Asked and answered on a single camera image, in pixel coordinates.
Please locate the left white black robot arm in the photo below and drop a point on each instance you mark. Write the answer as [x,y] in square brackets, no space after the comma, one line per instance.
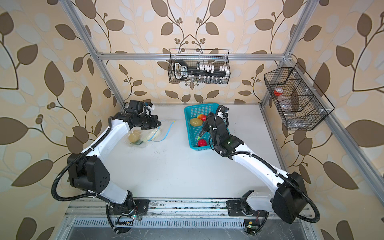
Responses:
[87,170]

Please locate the right black wire basket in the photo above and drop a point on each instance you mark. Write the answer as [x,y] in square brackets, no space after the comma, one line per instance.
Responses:
[307,105]

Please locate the aluminium front rail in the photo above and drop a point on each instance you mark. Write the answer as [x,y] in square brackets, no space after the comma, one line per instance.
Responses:
[166,206]

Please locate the back black wire basket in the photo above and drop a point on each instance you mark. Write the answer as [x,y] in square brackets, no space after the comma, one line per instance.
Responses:
[216,57]

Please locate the red yellow mango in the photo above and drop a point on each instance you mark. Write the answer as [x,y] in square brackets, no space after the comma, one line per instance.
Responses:
[202,117]

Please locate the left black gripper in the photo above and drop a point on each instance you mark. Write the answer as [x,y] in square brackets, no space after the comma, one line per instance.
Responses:
[153,118]

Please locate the red tomato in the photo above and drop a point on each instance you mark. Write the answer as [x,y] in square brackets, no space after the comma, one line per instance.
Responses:
[202,143]

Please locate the yellow potato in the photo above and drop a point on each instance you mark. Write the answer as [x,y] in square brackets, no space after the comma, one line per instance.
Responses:
[196,122]
[134,136]

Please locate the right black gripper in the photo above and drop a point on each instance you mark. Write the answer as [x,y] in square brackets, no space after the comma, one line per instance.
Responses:
[210,118]

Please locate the clear zip top bag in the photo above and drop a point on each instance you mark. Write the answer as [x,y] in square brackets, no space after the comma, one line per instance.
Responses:
[165,131]

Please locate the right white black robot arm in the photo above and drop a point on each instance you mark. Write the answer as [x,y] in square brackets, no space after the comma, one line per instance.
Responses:
[290,200]

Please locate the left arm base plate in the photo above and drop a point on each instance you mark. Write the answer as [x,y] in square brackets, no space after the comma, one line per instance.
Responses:
[130,207]

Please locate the black wire basket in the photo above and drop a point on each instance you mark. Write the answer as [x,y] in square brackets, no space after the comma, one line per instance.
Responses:
[307,105]
[216,57]

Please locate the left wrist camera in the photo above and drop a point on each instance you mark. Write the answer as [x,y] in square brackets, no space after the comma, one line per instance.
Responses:
[150,106]

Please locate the red capped bottle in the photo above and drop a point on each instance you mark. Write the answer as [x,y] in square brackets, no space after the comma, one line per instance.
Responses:
[279,93]

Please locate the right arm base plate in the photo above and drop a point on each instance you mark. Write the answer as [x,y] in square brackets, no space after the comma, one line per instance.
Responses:
[243,208]

